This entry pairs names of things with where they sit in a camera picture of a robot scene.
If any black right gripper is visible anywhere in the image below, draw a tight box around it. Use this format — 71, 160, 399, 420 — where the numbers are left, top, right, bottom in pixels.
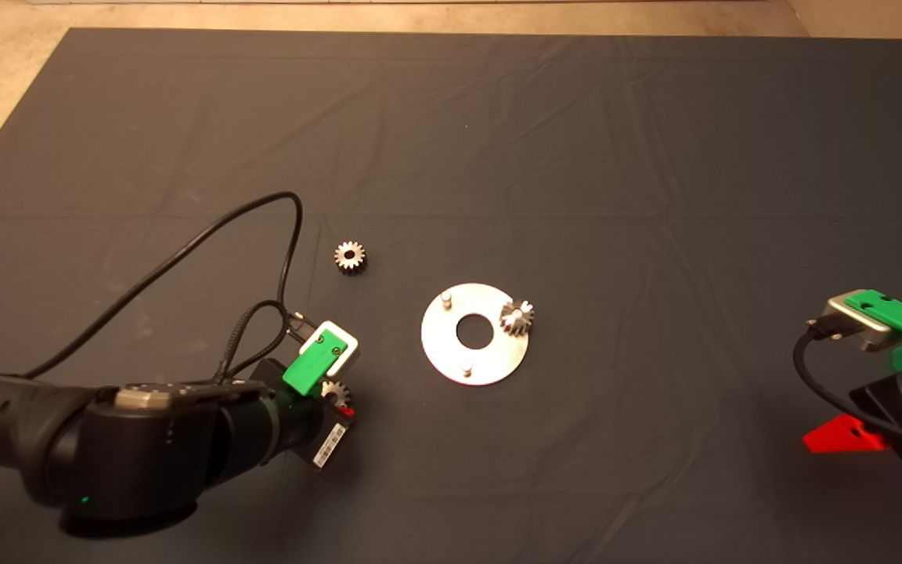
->
802, 379, 902, 463

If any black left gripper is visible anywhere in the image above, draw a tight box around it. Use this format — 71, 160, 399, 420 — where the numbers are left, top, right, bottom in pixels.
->
290, 399, 358, 472

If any round metal carrier plate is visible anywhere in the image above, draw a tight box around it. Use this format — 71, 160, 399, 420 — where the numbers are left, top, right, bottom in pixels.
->
420, 283, 531, 386

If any dark grey table cloth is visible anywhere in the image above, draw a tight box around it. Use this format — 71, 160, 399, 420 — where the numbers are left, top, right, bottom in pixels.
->
0, 27, 902, 564

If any silver left camera box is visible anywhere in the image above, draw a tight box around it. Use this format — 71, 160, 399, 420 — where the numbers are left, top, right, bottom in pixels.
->
298, 320, 361, 375

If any silver camera box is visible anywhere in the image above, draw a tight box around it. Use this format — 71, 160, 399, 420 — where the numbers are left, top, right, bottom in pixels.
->
298, 320, 361, 375
819, 294, 894, 352

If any green left camera mount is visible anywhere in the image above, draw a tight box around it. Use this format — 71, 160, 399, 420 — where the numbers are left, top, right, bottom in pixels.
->
282, 329, 345, 395

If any black right camera cable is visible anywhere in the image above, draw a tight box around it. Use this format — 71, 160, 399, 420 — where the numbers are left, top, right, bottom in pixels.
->
792, 317, 902, 451

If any black camera cable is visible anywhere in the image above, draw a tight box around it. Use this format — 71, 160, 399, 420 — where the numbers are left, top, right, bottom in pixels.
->
792, 317, 902, 451
23, 190, 305, 381

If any silver right camera box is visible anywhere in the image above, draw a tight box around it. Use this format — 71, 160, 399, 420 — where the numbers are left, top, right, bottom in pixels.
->
819, 294, 894, 352

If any black left camera cable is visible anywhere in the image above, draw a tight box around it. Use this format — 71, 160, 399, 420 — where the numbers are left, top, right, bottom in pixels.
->
23, 190, 305, 381

